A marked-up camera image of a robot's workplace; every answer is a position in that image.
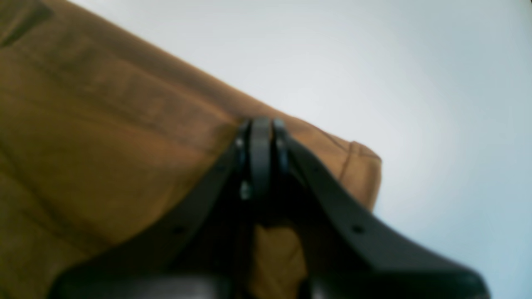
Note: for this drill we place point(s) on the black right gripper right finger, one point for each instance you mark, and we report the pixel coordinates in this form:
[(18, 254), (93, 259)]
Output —
[(349, 253)]

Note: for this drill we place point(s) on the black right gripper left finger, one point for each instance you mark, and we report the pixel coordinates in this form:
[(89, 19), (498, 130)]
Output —
[(201, 248)]

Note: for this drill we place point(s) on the brown T-shirt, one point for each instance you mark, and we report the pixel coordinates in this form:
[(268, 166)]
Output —
[(102, 132)]

